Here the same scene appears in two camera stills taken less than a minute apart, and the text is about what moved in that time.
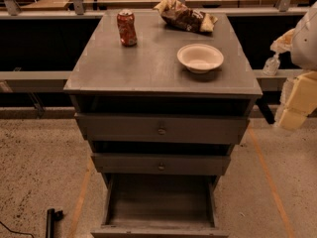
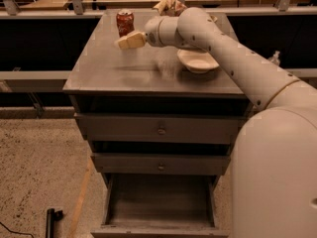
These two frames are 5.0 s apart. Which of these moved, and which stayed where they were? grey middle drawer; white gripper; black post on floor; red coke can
Moved: white gripper
Stayed: grey middle drawer; red coke can; black post on floor
